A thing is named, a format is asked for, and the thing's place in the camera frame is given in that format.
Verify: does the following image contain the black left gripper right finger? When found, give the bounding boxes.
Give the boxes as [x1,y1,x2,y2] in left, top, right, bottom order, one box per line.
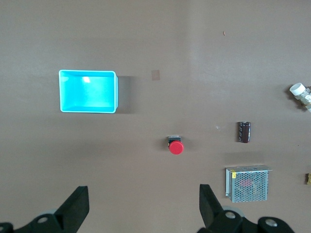
[198,183,296,233]

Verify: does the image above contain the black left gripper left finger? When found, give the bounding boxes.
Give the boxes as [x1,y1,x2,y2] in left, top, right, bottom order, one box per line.
[0,185,90,233]

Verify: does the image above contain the red mushroom push button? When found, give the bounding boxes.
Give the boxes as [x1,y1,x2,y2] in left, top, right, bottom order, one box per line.
[167,135,185,155]

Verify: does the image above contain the perforated metal power supply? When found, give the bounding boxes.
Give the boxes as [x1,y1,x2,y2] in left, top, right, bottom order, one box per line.
[225,165,273,203]

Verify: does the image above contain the dark cylindrical capacitor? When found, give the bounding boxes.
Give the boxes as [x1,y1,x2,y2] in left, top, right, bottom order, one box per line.
[237,121,252,144]

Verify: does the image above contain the cyan plastic box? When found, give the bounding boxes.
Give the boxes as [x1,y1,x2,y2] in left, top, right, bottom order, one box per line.
[58,69,120,114]

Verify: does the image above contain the white-capped brass fitting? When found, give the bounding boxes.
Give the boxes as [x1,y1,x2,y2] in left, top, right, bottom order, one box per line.
[289,83,311,112]

